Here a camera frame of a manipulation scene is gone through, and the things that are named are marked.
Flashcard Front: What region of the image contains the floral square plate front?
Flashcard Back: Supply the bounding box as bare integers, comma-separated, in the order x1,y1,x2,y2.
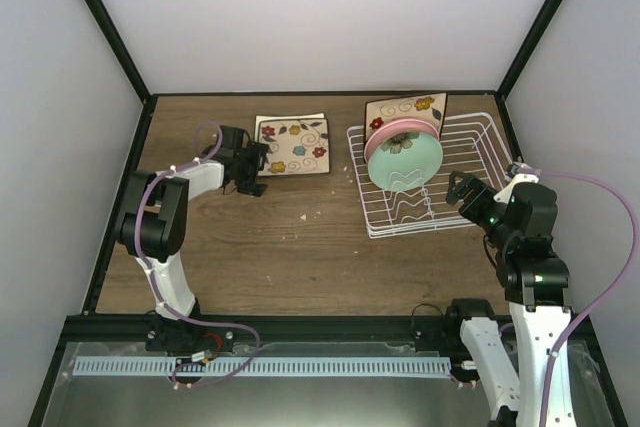
255,116,331,177

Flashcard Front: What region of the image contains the floral square plate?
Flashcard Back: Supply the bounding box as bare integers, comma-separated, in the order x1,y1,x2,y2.
364,93,447,137
255,116,331,177

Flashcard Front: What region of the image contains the mint green floral plate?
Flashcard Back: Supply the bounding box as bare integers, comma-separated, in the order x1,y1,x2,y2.
367,131,444,192

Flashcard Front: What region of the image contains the plain white square plate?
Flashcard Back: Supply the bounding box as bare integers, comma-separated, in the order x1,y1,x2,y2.
253,113,327,173

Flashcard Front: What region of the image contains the pink round plate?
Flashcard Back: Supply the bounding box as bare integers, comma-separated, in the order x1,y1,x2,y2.
364,118,439,163

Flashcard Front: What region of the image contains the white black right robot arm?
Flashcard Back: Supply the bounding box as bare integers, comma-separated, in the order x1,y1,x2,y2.
444,171,576,426

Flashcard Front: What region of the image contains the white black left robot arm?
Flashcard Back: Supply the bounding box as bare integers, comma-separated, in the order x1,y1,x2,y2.
115,126,470,351

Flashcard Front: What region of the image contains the white wire dish rack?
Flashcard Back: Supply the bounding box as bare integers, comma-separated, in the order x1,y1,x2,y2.
347,112,512,239

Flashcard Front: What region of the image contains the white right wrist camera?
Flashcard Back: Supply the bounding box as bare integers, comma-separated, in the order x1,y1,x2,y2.
493,162,540,204

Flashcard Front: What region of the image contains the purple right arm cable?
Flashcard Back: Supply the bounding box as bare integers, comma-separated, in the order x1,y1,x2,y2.
519,159,636,427

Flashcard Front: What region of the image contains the black aluminium frame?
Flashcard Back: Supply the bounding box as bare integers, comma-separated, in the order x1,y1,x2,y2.
27,0,629,427

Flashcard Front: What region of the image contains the white slotted cable duct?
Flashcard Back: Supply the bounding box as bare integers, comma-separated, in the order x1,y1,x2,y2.
72,356,451,379

